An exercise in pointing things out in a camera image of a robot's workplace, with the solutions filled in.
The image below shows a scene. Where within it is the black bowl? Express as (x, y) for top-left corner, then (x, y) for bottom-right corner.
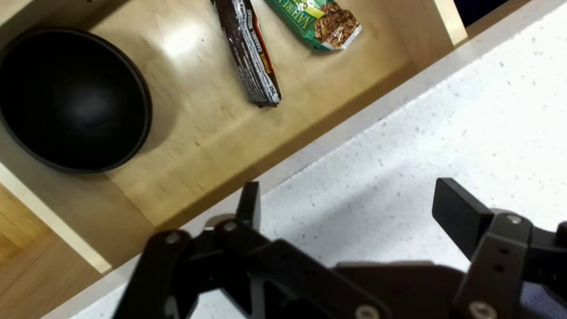
(0, 27), (153, 174)

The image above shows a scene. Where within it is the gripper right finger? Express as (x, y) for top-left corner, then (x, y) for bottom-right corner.
(432, 177), (567, 319)

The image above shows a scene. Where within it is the brown snack bar wrapper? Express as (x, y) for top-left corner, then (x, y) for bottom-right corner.
(211, 0), (282, 108)

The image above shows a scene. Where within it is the green granola bar packet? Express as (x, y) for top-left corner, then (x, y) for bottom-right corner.
(265, 0), (362, 52)

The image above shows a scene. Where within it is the wooden drawer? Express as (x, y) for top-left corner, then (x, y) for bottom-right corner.
(0, 0), (469, 274)

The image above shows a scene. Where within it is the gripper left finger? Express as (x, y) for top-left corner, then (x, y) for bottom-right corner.
(113, 181), (392, 319)

